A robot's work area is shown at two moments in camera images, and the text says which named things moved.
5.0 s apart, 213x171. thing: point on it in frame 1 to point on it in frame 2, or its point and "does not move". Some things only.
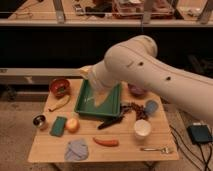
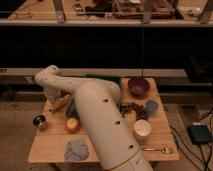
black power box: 200,134 does not move
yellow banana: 62,102 does not move
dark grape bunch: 138,109 does not move
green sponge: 58,126 to 71,110
